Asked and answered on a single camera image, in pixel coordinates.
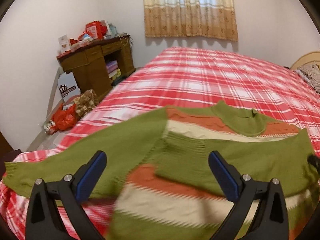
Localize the green orange cream striped sweater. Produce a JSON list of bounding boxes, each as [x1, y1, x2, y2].
[[3, 101, 319, 239]]

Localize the beige patterned window curtain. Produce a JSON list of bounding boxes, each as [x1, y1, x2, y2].
[[143, 0, 238, 42]]

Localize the white printed cardboard box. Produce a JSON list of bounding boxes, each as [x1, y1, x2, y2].
[[57, 72, 81, 103]]

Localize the red plaid bed sheet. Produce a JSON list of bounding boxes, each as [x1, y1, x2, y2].
[[1, 47, 319, 239]]

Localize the cream wooden headboard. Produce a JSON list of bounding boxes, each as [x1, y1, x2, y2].
[[290, 50, 320, 70]]

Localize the red gift box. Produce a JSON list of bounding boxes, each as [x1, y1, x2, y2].
[[85, 21, 107, 40]]

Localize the brown patterned bag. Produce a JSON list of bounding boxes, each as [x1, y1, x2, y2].
[[73, 89, 99, 120]]

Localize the white greeting card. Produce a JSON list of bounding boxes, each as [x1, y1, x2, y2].
[[58, 35, 71, 54]]

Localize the red plastic bag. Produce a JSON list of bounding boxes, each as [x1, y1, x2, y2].
[[51, 103, 78, 133]]

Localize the grey striped pillow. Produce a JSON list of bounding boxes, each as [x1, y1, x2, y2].
[[295, 62, 320, 94]]

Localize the stacked books in desk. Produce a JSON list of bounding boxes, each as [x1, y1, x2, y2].
[[106, 61, 121, 82]]

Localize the dark brown wooden desk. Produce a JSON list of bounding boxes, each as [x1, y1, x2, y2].
[[57, 34, 136, 101]]

